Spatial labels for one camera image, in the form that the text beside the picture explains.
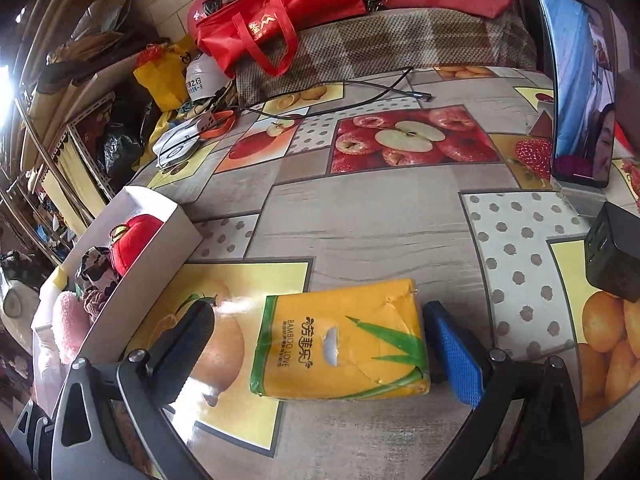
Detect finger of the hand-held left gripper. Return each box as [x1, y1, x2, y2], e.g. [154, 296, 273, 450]
[10, 400, 56, 466]

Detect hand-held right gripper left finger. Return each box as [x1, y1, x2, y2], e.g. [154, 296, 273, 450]
[50, 301, 217, 480]

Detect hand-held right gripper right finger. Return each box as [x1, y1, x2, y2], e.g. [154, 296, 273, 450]
[422, 301, 586, 480]

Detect pink plush toy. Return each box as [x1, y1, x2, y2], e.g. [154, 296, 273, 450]
[52, 290, 93, 365]

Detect red plush toy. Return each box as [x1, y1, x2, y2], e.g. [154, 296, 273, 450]
[109, 214, 166, 277]

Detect white cardboard box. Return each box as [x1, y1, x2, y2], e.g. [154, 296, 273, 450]
[31, 186, 203, 411]

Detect yellow green tissue pack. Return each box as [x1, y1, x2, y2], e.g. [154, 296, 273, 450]
[249, 278, 432, 401]

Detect cow print plush toy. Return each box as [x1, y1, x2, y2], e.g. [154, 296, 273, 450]
[75, 246, 121, 293]

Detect fruit printed tablecloth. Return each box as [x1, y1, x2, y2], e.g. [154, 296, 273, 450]
[82, 65, 640, 480]

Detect black charger cube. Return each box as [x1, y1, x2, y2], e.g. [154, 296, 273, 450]
[584, 201, 640, 303]

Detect white round charger device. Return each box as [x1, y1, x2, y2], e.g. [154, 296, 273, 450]
[152, 127, 203, 170]

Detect black plastic bag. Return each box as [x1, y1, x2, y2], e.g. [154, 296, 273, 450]
[97, 120, 146, 176]

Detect metal shelf rack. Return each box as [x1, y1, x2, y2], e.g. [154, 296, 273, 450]
[30, 90, 131, 221]

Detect white helmet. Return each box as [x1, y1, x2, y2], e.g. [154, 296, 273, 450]
[185, 52, 236, 102]

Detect yellow shopping bag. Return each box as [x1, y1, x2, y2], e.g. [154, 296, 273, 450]
[132, 42, 201, 111]

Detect stacked rolled mats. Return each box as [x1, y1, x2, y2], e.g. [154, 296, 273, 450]
[20, 0, 151, 126]

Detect smartphone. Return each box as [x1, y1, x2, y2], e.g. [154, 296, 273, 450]
[537, 0, 618, 188]

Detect plaid blanket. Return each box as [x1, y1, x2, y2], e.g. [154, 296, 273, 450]
[235, 7, 538, 108]

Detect red tote bag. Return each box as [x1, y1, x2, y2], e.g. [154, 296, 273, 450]
[195, 0, 368, 78]

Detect pink helmet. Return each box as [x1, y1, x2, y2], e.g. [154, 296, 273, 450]
[186, 0, 251, 36]

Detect black cable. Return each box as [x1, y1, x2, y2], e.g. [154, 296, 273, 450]
[240, 66, 435, 111]

